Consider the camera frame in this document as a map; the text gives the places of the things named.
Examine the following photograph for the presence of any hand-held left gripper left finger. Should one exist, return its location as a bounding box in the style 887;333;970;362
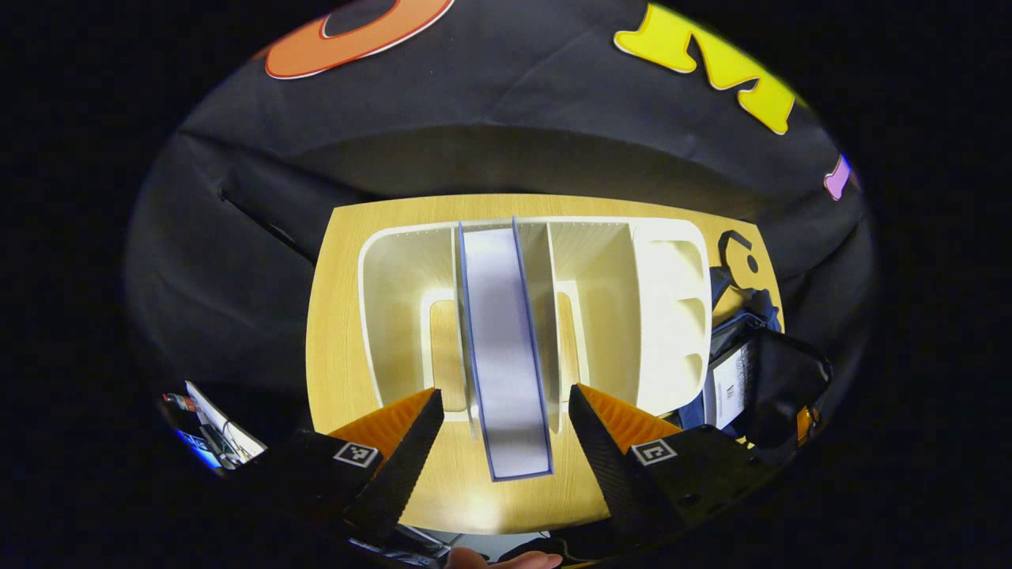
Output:
237;387;445;546

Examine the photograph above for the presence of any blue schoolbag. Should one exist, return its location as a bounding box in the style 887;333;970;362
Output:
664;229;835;467

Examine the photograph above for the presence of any white plastic bookshelf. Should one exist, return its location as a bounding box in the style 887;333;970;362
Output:
357;215;712;437

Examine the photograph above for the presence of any lavender cover book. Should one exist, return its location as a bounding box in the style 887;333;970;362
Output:
457;217;554;481

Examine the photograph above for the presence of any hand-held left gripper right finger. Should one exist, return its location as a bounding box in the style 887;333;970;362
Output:
568;383;780;546

